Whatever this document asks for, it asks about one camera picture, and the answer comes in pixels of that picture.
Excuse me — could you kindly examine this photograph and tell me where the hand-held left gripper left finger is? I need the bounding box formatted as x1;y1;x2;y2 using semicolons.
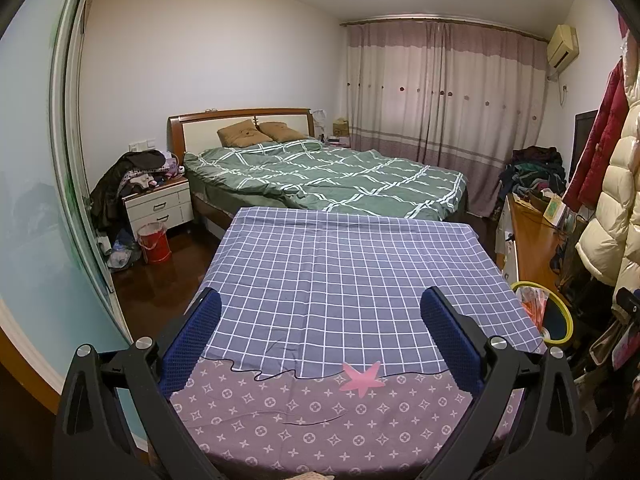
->
51;287;226;480

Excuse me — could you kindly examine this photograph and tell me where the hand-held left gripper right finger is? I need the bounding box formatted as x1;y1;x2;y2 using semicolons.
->
420;286;588;480

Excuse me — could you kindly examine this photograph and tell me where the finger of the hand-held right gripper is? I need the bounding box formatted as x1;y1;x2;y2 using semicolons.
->
614;286;640;323

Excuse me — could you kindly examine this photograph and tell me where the yellow rimmed blue trash bin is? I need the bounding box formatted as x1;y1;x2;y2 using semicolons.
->
510;281;575;346

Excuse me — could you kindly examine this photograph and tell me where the pink printed bag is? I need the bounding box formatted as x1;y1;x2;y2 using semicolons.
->
595;320;640;391

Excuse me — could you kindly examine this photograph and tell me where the brown patterned bag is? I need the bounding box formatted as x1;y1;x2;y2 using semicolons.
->
555;240;596;306

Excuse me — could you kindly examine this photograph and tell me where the pink star-shaped paper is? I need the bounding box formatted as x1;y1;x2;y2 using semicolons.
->
341;362;387;398

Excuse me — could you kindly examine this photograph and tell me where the cream puffer jacket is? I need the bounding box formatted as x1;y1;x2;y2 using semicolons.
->
575;105;640;301

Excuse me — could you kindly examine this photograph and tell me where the wooden desk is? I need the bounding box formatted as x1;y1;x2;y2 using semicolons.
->
492;192;576;291

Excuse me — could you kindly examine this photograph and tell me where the red bucket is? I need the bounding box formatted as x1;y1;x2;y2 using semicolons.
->
136;221;172;265

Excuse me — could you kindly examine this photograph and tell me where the plastic bags heap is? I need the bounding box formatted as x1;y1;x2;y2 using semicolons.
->
105;230;143;271

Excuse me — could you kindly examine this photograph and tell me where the checked and patterned tablecloth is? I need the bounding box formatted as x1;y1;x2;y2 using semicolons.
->
167;206;546;478

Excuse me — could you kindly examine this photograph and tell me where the green desk calendar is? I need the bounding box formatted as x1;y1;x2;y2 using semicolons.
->
542;199;568;226

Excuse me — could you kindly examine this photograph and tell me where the brown basket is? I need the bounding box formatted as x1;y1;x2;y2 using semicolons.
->
515;192;548;211

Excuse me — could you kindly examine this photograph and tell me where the white nightstand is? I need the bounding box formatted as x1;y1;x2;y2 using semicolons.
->
122;176;195;233

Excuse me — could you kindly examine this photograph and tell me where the red hanging jacket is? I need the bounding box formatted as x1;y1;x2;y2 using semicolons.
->
562;57;631;213

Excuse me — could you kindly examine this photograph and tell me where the pile of dark clothes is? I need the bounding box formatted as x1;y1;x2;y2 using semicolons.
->
497;146;568;201

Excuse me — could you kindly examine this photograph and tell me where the black television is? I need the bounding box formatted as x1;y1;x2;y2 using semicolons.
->
571;109;599;181

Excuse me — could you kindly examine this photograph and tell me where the colourful clothes heap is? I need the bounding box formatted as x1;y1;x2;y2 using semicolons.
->
127;157;186;191

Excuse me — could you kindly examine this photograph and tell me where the bed with green duvet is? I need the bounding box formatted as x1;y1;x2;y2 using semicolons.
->
182;137;468;221

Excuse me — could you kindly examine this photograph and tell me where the wooden bed headboard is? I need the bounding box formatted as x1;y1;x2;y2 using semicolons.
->
167;107;318;163

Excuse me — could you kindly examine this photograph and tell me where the brown pillow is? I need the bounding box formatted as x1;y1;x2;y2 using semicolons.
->
216;120;273;148
257;121;308;143

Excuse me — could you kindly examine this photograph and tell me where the sliding wardrobe door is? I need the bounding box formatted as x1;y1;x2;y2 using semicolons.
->
0;0;131;401

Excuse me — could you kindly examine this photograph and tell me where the pink and cream curtain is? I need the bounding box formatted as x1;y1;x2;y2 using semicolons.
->
340;20;551;218

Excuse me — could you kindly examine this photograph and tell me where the cream air conditioner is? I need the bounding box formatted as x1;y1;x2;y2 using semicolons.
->
546;24;579;78

